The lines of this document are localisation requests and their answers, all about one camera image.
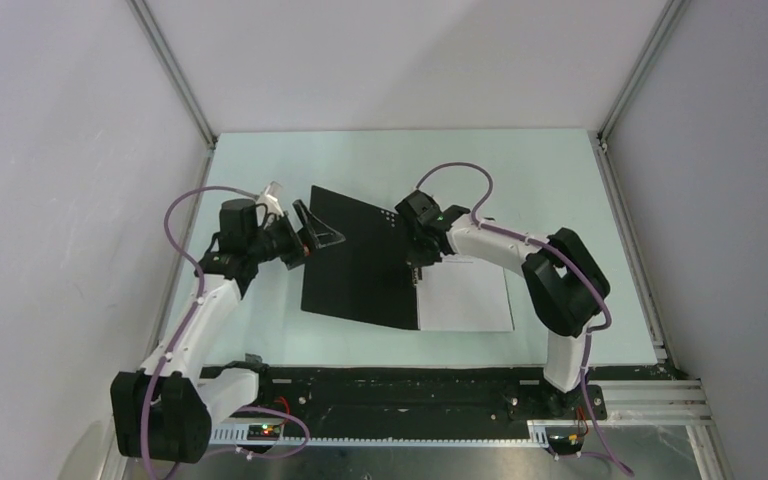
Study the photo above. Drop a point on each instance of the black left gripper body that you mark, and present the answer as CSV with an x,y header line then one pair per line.
x,y
269,244

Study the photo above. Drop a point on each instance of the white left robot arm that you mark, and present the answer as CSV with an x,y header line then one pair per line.
x,y
162,411

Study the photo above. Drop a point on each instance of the left aluminium frame post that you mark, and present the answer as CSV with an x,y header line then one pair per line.
x,y
163,51

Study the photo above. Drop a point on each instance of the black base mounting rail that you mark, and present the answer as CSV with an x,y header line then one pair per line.
x,y
414,404

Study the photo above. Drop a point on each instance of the right controller circuit board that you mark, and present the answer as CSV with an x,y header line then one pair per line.
x,y
565,445

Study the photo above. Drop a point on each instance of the white paper stack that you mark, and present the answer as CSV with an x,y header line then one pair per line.
x,y
463,298

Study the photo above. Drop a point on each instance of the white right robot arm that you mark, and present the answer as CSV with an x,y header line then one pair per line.
x,y
566,286

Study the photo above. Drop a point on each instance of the right aluminium frame post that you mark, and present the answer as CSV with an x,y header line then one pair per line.
x,y
653,46

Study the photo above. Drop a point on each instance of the printed white paper sheet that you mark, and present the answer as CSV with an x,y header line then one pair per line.
x,y
457,260

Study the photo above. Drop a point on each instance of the left controller circuit board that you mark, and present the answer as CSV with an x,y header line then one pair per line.
x,y
264,432

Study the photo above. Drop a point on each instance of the beige black file folder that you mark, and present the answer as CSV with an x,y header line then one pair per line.
x,y
365,279

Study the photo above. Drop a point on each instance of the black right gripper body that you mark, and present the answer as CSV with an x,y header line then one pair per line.
x,y
417,252

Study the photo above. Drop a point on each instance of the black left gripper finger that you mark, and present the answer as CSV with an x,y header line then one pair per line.
x,y
314,233
295,256

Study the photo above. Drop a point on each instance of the controller circuit board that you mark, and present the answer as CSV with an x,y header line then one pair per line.
x,y
565,445
264,432

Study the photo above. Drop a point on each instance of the aluminium frame post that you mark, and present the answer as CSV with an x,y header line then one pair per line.
x,y
653,46
163,51

